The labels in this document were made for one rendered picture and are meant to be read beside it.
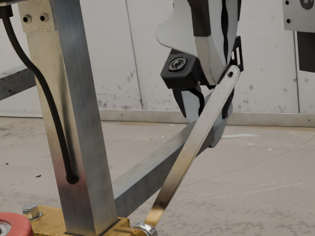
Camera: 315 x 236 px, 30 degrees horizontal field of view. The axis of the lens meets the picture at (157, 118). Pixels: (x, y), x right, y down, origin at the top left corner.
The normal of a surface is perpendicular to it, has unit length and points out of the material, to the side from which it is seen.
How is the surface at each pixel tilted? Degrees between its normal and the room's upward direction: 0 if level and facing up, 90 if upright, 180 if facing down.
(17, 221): 0
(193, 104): 90
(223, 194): 0
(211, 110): 77
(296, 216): 0
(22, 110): 90
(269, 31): 90
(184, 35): 92
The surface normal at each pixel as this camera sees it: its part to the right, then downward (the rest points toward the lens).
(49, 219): -0.14, -0.95
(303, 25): -0.84, 0.27
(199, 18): -0.43, 0.65
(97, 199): 0.86, 0.04
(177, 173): -0.39, 0.11
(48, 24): -0.49, 0.32
